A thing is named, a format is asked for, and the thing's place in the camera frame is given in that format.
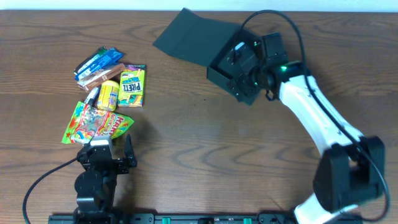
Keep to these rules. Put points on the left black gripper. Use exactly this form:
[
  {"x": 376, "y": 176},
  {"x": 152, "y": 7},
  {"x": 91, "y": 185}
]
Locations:
[{"x": 115, "y": 165}]

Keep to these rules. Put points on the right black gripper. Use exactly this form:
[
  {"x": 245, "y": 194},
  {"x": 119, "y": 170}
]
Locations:
[{"x": 241, "y": 73}]

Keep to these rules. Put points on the Haribo sour worms bag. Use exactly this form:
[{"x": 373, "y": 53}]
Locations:
[{"x": 87, "y": 122}]

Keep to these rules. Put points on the dark green gift box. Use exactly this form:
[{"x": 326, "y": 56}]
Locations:
[{"x": 206, "y": 42}]

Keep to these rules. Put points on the brown Pocky box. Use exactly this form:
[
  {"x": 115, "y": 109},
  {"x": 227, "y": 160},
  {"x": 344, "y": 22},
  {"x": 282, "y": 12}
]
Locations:
[{"x": 100, "y": 76}]

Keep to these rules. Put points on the blue cookie wrapper pack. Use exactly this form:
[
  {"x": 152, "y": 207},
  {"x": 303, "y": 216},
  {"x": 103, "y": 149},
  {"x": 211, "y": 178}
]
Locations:
[{"x": 111, "y": 56}]

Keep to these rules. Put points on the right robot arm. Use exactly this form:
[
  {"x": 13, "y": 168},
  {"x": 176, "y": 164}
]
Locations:
[{"x": 351, "y": 167}]

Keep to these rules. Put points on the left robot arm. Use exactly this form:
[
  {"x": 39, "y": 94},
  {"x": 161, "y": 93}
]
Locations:
[{"x": 96, "y": 186}]

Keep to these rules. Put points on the yellow Mentos candy bottle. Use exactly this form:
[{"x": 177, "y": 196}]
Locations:
[{"x": 108, "y": 96}]

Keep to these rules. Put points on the purple white candy bar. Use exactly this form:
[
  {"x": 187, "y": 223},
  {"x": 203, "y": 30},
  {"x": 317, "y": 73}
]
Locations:
[{"x": 92, "y": 96}]

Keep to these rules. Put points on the green Pretz snack box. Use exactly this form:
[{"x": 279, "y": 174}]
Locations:
[{"x": 131, "y": 91}]

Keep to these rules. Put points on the green black candy bar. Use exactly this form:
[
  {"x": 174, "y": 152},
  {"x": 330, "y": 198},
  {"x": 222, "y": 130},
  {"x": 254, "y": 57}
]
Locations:
[{"x": 95, "y": 55}]

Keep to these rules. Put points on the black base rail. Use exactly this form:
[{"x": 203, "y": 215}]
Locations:
[{"x": 148, "y": 218}]

